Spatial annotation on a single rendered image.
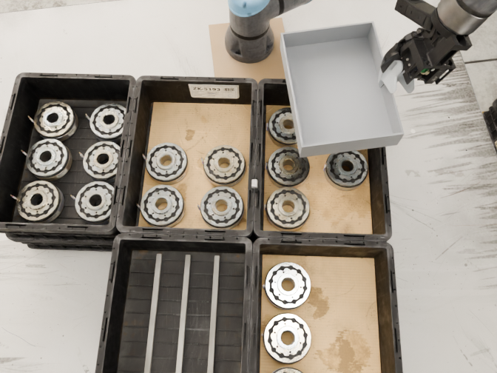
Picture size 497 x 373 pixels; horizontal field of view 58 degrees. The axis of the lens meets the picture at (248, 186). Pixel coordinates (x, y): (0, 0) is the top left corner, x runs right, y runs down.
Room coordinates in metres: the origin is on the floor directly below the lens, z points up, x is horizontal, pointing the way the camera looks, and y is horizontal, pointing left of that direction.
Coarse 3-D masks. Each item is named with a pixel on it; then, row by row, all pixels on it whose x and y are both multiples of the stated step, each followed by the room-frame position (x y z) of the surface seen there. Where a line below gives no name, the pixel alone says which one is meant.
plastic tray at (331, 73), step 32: (288, 32) 0.64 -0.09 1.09; (320, 32) 0.64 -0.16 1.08; (352, 32) 0.65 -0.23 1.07; (288, 64) 0.59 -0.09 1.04; (320, 64) 0.59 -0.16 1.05; (352, 64) 0.58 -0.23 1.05; (320, 96) 0.51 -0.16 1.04; (352, 96) 0.50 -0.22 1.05; (384, 96) 0.50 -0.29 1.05; (320, 128) 0.43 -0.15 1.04; (352, 128) 0.43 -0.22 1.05; (384, 128) 0.43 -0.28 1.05
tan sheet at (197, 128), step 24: (168, 120) 0.58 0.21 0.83; (192, 120) 0.58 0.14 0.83; (216, 120) 0.57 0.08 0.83; (240, 120) 0.57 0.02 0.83; (192, 144) 0.50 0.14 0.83; (216, 144) 0.50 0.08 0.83; (240, 144) 0.50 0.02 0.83; (192, 168) 0.44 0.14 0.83; (144, 192) 0.38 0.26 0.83; (192, 192) 0.37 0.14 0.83; (240, 192) 0.37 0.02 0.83; (192, 216) 0.31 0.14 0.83
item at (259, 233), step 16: (272, 80) 0.63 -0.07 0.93; (256, 144) 0.45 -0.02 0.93; (256, 160) 0.41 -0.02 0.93; (384, 160) 0.41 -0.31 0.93; (256, 176) 0.37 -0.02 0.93; (384, 176) 0.37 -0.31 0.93; (256, 192) 0.34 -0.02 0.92; (384, 192) 0.33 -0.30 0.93; (256, 208) 0.30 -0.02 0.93; (384, 208) 0.29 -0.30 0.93; (256, 224) 0.26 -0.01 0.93; (384, 224) 0.26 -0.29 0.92; (352, 240) 0.22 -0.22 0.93; (368, 240) 0.22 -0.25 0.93; (384, 240) 0.22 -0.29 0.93
